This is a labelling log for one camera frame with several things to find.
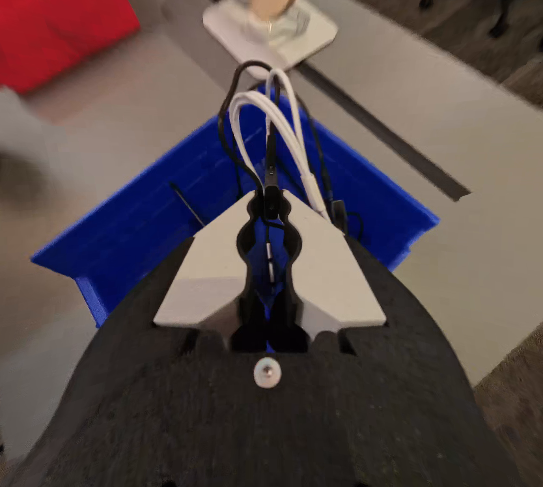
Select wooden board stand white base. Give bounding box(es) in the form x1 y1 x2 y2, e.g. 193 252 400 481
150 0 339 72

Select white cable bundle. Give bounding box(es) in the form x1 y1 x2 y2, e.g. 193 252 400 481
229 68 332 221

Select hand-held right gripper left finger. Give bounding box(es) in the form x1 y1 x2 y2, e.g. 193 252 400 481
153 189 260 348

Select blue plastic bin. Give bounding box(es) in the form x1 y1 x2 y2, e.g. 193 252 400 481
31 86 440 328

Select red plastic bin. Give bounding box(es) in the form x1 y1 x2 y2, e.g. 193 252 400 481
0 0 141 94

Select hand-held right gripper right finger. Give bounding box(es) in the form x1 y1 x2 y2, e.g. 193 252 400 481
280 189 387 343

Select thin black cable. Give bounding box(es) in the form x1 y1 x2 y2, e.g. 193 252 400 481
217 61 284 227

